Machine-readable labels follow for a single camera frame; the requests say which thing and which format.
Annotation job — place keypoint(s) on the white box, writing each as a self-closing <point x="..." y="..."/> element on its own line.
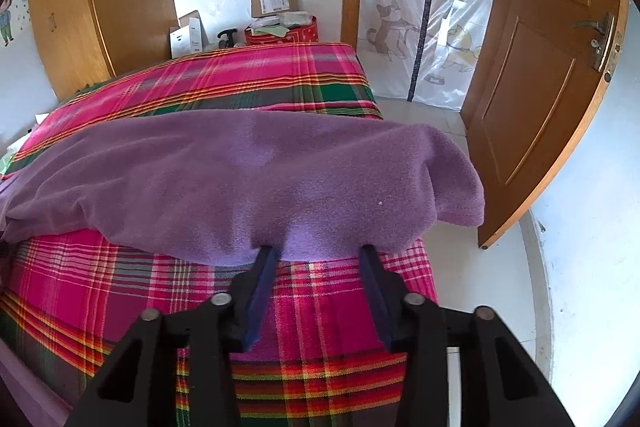
<point x="187" y="39"/>

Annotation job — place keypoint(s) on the pink green plaid bed sheet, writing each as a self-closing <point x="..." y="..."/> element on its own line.
<point x="325" y="72"/>

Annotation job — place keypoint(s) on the red gift box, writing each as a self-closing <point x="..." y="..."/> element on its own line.
<point x="300" y="37"/>

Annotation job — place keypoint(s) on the purple fleece top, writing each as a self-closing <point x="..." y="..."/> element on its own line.
<point x="225" y="177"/>

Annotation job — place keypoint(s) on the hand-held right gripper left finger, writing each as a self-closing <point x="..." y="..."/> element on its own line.
<point x="262" y="302"/>

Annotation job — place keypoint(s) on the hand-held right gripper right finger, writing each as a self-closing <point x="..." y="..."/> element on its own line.
<point x="375" y="302"/>

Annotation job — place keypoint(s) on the cartoon couple wall sticker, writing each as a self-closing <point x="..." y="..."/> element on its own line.
<point x="7" y="17"/>

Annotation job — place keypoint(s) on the wooden door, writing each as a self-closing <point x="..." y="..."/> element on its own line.
<point x="540" y="57"/>

